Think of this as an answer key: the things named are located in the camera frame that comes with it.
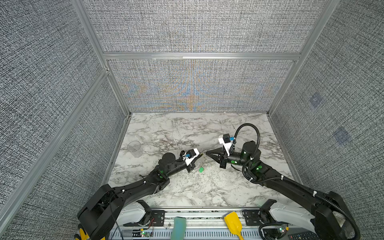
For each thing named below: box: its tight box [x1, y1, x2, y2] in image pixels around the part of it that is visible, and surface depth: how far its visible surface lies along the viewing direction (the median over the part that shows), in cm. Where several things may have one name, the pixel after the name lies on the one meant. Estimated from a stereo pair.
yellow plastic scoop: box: [224, 211, 244, 240], surface depth 73 cm
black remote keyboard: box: [288, 231, 322, 240], surface depth 70 cm
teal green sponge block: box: [170, 216, 186, 240], surface depth 72 cm
